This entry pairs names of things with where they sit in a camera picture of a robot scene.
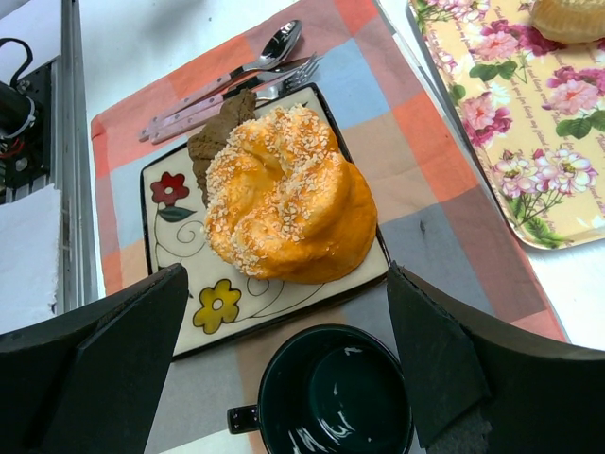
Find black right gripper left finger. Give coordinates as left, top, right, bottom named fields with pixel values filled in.
left=1, top=264, right=188, bottom=453

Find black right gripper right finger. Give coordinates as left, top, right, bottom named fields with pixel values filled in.
left=387, top=265, right=604, bottom=453

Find orange bundt cake bread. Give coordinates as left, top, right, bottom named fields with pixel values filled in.
left=203, top=104, right=377, bottom=284

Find dark brown bread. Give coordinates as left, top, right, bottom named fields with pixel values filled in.
left=187, top=89, right=257, bottom=206

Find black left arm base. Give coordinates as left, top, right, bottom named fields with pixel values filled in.
left=1, top=38, right=52, bottom=203

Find dark green mug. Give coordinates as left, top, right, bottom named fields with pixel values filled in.
left=227, top=324, right=413, bottom=453

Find orange checkered placemat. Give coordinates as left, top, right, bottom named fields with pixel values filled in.
left=89, top=0, right=568, bottom=454

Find floral serving tray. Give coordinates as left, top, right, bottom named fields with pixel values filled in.
left=410, top=1, right=604, bottom=249

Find small yellow muffin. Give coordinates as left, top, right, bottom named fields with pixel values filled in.
left=530, top=0, right=604, bottom=44

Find aluminium table frame rail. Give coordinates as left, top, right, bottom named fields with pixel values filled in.
left=51, top=1, right=98, bottom=314

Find silver fork pink handle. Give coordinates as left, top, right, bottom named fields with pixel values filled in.
left=140, top=53, right=321, bottom=144

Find silver spoon pink handle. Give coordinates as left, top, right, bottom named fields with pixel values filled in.
left=139, top=20, right=303, bottom=142

